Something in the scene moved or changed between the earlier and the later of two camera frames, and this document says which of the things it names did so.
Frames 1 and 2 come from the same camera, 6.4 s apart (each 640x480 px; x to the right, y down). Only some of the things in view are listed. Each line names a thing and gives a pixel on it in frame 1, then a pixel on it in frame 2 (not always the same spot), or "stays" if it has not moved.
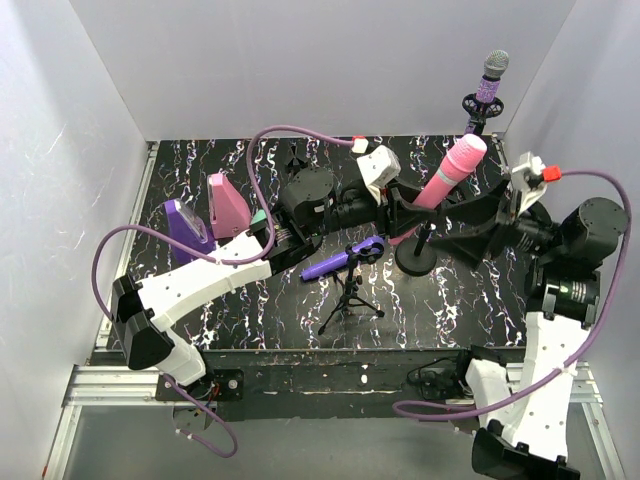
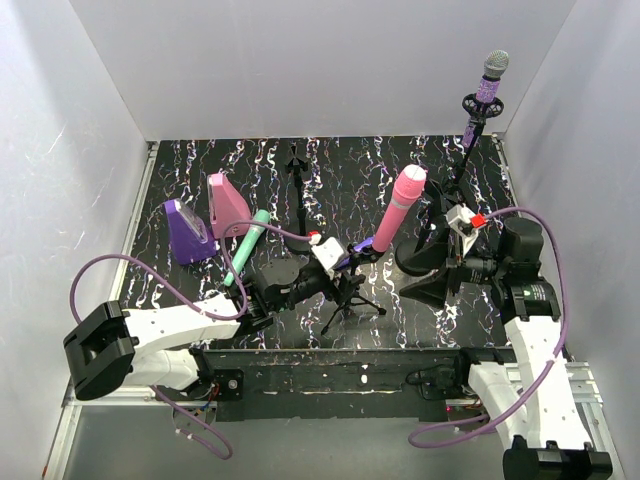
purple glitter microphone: (495, 64) stays
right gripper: (501, 226) to (454, 267)
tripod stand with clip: (368, 252) stays
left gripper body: (396, 211) to (345, 281)
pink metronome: (229, 210) stays
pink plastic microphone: (465, 157) to (409, 186)
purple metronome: (184, 226) stays
